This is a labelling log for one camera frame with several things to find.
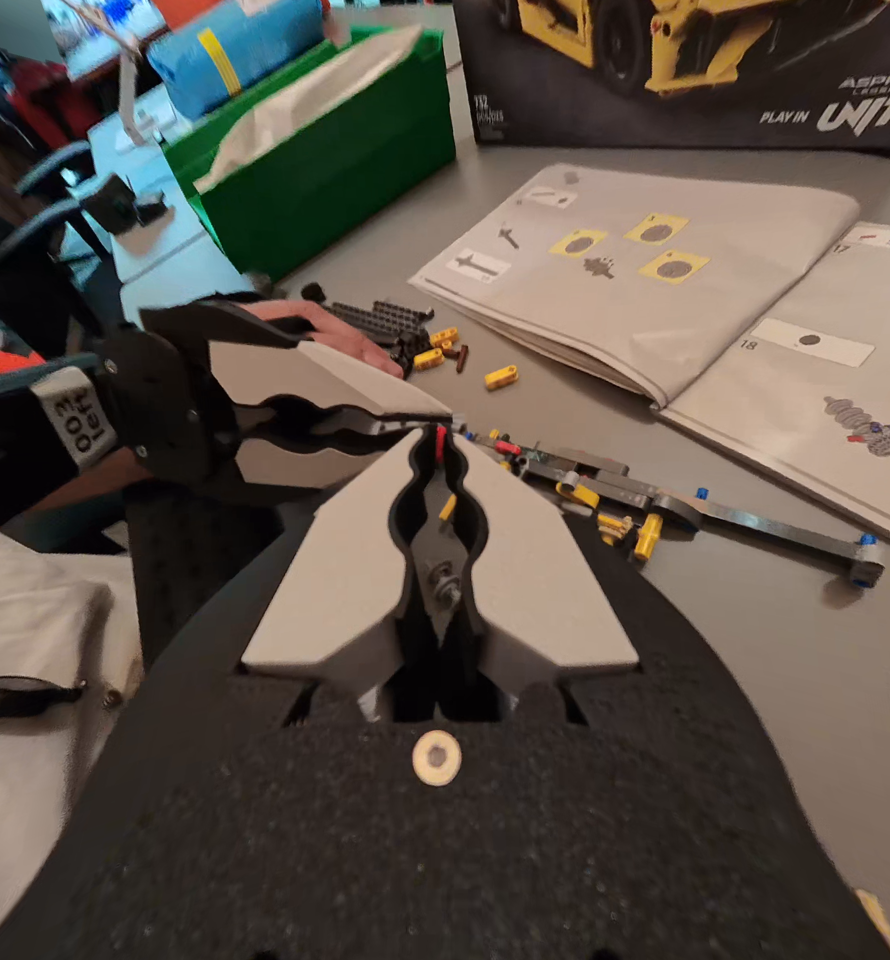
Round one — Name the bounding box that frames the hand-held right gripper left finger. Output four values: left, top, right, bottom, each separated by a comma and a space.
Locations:
241, 427, 437, 696

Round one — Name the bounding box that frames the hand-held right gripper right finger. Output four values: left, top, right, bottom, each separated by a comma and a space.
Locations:
448, 433, 641, 697

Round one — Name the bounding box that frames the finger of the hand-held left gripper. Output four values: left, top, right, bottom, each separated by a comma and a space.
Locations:
208, 339, 455, 423
235, 429, 410, 489

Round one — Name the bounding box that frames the pile of lego pieces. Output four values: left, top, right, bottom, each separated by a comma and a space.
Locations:
299, 279, 462, 378

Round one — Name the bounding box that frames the grey lego axle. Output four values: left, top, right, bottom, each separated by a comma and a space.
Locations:
428, 558, 462, 610

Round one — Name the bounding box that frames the partly built lego chassis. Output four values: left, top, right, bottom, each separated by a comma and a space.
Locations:
466, 426, 888, 591

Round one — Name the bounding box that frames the lego instruction booklet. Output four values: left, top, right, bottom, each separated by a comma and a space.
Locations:
406, 162, 890, 558

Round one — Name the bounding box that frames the person's left forearm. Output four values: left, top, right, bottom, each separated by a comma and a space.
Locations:
36, 448, 155, 526

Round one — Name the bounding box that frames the yellow car lego box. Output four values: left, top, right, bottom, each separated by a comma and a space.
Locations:
452, 0, 890, 164

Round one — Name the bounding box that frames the person's left hand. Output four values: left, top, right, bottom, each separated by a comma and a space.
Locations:
241, 298, 406, 381

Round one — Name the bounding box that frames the white office desk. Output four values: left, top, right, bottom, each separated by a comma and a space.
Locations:
87, 81, 260, 325

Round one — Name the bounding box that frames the green plastic bin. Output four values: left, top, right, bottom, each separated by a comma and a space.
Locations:
161, 28, 458, 284

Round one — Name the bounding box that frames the black office chair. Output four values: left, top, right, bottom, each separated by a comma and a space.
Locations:
0, 137, 117, 273

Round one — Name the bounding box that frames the white printed shirt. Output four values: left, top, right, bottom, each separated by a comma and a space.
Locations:
0, 531, 146, 954

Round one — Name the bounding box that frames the light blue package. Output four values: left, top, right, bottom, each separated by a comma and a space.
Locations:
146, 0, 327, 123

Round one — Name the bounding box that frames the white desk mount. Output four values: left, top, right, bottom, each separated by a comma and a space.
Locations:
68, 0, 155, 149

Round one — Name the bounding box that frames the black strap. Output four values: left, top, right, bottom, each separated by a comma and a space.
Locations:
0, 675, 87, 719

